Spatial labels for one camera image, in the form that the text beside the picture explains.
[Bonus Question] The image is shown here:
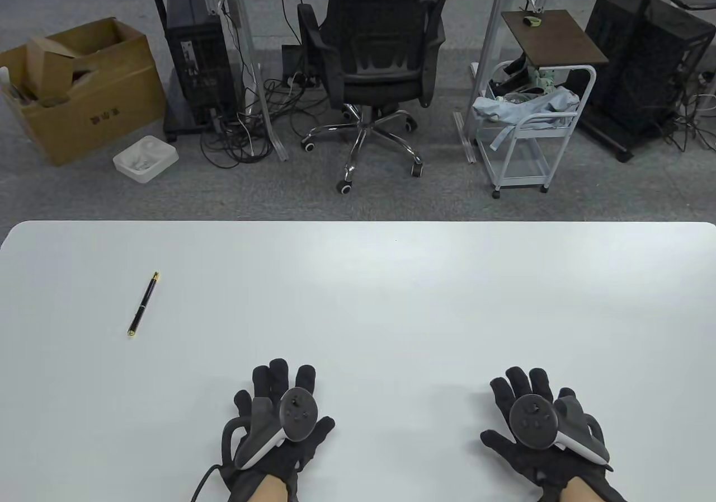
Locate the person's right hand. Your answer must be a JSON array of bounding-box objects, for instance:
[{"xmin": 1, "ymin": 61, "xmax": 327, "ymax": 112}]
[{"xmin": 480, "ymin": 367, "xmax": 627, "ymax": 502}]

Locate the person's left hand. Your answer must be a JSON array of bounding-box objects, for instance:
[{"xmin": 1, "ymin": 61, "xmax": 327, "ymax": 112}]
[{"xmin": 221, "ymin": 358, "xmax": 336, "ymax": 502}]

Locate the black gold fountain pen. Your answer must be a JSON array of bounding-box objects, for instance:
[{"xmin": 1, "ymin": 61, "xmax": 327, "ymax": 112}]
[{"xmin": 140, "ymin": 271, "xmax": 161, "ymax": 312}]

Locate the person's right forearm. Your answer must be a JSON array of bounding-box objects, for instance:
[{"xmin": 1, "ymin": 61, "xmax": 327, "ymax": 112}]
[{"xmin": 559, "ymin": 480, "xmax": 602, "ymax": 502}]

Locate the person's left forearm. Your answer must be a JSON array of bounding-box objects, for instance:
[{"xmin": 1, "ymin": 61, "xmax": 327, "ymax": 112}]
[{"xmin": 246, "ymin": 473, "xmax": 291, "ymax": 502}]

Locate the grey white left hand controller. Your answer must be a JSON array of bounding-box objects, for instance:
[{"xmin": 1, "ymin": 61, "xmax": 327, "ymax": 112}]
[{"xmin": 223, "ymin": 388, "xmax": 319, "ymax": 470}]

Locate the grey white hand controller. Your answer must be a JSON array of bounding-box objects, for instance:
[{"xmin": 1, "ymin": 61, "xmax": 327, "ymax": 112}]
[
  {"xmin": 223, "ymin": 388, "xmax": 319, "ymax": 470},
  {"xmin": 509, "ymin": 388, "xmax": 613, "ymax": 472}
]

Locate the grey white right hand controller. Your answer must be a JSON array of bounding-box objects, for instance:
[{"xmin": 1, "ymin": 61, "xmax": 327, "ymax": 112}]
[{"xmin": 509, "ymin": 388, "xmax": 613, "ymax": 472}]

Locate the white rolling cart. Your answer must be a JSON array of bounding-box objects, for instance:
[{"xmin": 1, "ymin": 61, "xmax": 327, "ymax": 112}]
[{"xmin": 474, "ymin": 60, "xmax": 597, "ymax": 199}]

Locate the white plastic tray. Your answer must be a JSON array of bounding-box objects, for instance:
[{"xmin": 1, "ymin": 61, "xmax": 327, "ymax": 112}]
[{"xmin": 112, "ymin": 135, "xmax": 180, "ymax": 184}]

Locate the light blue cloth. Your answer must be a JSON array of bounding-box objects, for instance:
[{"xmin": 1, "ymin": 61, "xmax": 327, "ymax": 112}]
[{"xmin": 473, "ymin": 88, "xmax": 581, "ymax": 152}]

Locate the black device in cart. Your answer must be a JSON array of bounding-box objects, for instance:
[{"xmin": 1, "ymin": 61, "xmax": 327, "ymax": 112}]
[{"xmin": 489, "ymin": 60, "xmax": 529, "ymax": 97}]

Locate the brown cardboard box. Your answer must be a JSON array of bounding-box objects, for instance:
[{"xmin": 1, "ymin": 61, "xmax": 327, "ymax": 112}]
[{"xmin": 0, "ymin": 17, "xmax": 168, "ymax": 167}]

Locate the small black box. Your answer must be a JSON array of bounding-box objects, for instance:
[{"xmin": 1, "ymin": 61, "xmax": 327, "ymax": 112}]
[{"xmin": 281, "ymin": 45, "xmax": 305, "ymax": 86}]

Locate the large black computer tower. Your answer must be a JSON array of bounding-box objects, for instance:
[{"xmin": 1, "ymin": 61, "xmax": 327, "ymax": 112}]
[{"xmin": 579, "ymin": 0, "xmax": 716, "ymax": 162}]

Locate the dark brown side table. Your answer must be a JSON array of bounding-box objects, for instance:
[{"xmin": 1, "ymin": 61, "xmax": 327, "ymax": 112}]
[{"xmin": 501, "ymin": 10, "xmax": 609, "ymax": 69}]

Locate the black mesh office chair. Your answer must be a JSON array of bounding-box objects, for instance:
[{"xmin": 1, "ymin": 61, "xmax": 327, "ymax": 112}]
[{"xmin": 296, "ymin": 0, "xmax": 462, "ymax": 195}]

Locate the black glove cable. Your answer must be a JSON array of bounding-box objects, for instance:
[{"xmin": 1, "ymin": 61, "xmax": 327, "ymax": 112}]
[{"xmin": 190, "ymin": 465, "xmax": 224, "ymax": 502}]

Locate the tangle of black cables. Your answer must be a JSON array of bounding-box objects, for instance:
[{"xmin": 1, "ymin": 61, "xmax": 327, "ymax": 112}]
[
  {"xmin": 201, "ymin": 77, "xmax": 336, "ymax": 170},
  {"xmin": 652, "ymin": 65, "xmax": 716, "ymax": 153}
]

